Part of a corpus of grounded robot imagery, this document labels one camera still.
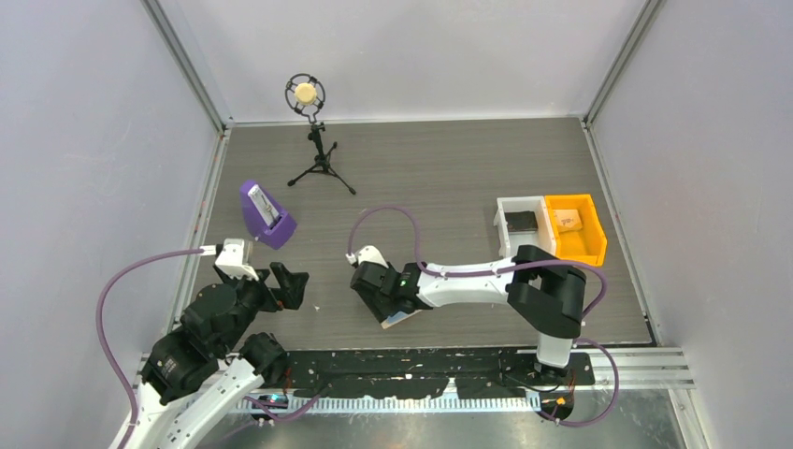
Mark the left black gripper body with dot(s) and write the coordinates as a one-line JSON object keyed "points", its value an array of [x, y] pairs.
{"points": [[255, 296]]}

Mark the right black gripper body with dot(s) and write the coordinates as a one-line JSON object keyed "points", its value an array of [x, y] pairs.
{"points": [[381, 307]]}

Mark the beige leather card holder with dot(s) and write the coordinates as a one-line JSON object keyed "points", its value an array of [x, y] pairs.
{"points": [[395, 318]]}

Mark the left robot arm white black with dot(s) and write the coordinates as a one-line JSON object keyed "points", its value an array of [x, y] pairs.
{"points": [[199, 370]]}

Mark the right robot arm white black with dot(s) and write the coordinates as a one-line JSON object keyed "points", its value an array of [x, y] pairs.
{"points": [[545, 291]]}

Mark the purple metronome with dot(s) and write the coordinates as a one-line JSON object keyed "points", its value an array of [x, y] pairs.
{"points": [[265, 219]]}

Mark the black block in white bin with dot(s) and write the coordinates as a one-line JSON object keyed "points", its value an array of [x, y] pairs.
{"points": [[521, 221]]}

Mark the white plastic bin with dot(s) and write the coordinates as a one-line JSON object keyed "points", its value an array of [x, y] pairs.
{"points": [[543, 238]]}

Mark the orange plastic bin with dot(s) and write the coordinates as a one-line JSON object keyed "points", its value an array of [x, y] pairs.
{"points": [[578, 233]]}

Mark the black microphone on tripod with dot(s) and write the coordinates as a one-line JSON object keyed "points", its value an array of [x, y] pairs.
{"points": [[305, 95]]}

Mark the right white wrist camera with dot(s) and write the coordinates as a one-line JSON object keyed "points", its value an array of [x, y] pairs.
{"points": [[368, 253]]}

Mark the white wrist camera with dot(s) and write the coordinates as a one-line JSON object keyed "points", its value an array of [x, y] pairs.
{"points": [[233, 260], [368, 253]]}

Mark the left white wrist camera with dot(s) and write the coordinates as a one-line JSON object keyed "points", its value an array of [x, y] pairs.
{"points": [[233, 260]]}

